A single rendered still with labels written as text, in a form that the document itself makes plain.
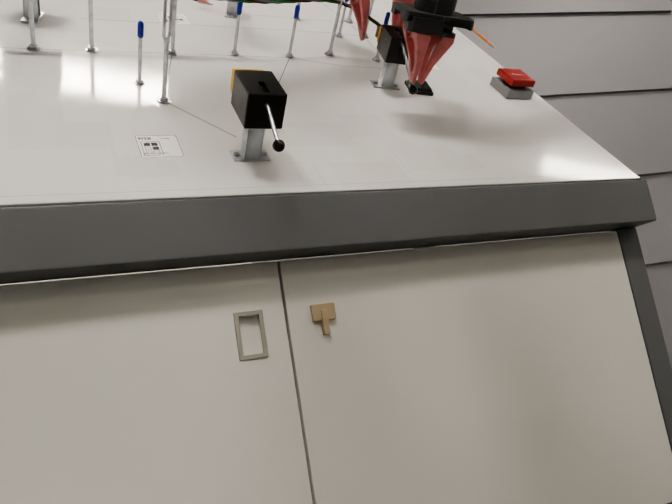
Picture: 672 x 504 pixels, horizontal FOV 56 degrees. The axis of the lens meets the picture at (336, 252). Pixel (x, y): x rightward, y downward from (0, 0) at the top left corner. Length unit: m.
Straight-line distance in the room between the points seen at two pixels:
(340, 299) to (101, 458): 0.31
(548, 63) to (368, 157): 2.70
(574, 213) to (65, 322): 0.67
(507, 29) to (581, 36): 0.42
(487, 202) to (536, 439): 0.32
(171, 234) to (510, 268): 0.47
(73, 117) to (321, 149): 0.31
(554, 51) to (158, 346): 3.07
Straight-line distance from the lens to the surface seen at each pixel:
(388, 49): 1.02
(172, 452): 0.70
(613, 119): 3.57
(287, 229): 0.72
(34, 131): 0.81
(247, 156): 0.78
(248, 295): 0.73
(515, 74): 1.20
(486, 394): 0.86
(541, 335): 0.92
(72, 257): 0.67
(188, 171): 0.75
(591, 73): 3.61
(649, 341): 1.06
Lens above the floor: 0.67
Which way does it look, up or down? 10 degrees up
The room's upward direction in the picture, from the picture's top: 9 degrees counter-clockwise
